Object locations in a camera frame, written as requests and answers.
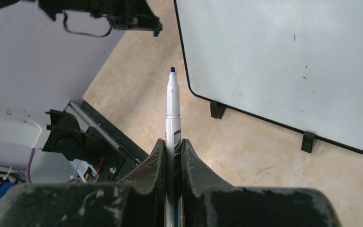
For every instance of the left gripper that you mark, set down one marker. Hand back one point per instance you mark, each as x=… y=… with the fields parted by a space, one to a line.
x=121 y=14

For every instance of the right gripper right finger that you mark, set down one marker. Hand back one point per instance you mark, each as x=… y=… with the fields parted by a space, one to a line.
x=210 y=201

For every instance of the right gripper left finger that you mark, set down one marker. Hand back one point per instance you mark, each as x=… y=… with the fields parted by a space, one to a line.
x=137 y=200

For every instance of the white marker pen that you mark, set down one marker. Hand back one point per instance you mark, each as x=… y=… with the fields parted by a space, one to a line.
x=173 y=142

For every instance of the small whiteboard black frame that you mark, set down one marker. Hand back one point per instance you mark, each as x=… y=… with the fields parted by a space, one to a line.
x=294 y=63

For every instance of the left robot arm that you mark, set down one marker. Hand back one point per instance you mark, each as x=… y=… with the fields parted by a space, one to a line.
x=50 y=52

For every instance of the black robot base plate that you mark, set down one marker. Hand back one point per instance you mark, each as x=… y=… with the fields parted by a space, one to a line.
x=100 y=152

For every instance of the aluminium rail frame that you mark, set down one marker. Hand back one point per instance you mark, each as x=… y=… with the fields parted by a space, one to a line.
x=74 y=109

